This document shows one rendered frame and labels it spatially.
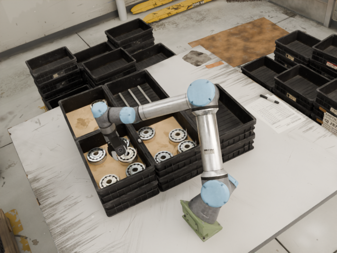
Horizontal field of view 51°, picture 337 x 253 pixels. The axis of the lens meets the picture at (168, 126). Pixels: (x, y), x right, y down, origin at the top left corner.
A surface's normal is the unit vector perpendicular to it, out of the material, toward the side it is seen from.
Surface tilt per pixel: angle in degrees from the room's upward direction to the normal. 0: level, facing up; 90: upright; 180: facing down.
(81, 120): 0
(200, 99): 41
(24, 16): 90
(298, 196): 0
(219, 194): 55
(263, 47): 0
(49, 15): 90
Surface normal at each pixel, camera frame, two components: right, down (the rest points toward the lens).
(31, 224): -0.11, -0.73
